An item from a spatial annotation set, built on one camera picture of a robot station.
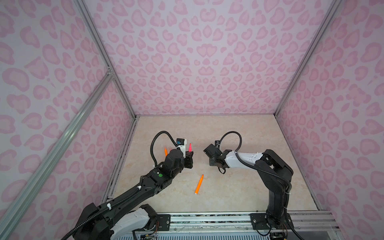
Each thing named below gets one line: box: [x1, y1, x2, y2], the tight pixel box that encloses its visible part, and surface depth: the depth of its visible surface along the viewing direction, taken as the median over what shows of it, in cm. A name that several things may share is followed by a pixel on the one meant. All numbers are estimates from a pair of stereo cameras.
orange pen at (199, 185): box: [194, 174, 204, 195], surface depth 87 cm
